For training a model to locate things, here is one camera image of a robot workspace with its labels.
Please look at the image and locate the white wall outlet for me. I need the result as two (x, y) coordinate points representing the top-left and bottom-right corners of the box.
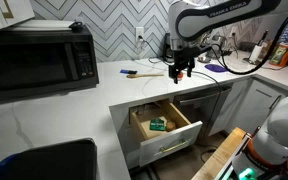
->
(135, 27), (144, 42)

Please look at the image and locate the brass drawer handle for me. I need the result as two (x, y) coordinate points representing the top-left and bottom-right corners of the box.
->
(160, 139), (187, 153)

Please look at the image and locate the blue black brush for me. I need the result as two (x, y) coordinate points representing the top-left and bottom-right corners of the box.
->
(120, 69), (137, 74)

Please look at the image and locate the white wooden drawer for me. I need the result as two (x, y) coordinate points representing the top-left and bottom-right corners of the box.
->
(129, 99), (202, 166)

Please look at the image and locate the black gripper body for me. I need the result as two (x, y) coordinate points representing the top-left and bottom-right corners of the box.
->
(169, 45), (211, 76)

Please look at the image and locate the green orange box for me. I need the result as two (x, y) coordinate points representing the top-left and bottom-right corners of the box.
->
(269, 43), (288, 67)

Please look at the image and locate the wooden cart top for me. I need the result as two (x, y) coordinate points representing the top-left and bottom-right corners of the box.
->
(191, 128), (246, 180)

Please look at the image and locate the white upper cabinet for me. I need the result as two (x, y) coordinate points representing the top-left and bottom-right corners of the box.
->
(0, 0), (34, 29)

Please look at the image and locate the white paper towel holder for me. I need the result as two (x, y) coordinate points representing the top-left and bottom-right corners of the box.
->
(244, 31), (268, 64)

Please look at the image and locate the white corner cabinet door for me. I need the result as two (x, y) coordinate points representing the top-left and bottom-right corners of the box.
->
(229, 80), (288, 133)

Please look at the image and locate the wooden spoon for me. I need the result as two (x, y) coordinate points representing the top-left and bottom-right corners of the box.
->
(126, 74), (164, 79)

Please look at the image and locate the orange small object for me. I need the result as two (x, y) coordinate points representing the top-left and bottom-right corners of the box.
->
(177, 71), (184, 80)

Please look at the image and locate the black coffee maker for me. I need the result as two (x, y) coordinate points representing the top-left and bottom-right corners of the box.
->
(162, 33), (174, 63)

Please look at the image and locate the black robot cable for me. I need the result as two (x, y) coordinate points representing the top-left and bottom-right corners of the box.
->
(210, 11), (288, 76)

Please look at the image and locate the brown round object in drawer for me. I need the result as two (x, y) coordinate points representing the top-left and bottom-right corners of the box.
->
(165, 121), (176, 132)

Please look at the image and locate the green packet in drawer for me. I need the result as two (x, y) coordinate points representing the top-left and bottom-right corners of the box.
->
(149, 118), (165, 131)

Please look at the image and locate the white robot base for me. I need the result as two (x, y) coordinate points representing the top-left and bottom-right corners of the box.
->
(232, 97), (288, 180)

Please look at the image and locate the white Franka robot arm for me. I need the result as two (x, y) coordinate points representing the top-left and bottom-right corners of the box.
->
(168, 0), (288, 84)

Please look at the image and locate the stainless dishwasher front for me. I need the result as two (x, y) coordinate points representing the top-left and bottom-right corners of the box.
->
(173, 84), (232, 142)

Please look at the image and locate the black microwave oven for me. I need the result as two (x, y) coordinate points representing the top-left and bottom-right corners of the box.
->
(0, 25), (99, 101)

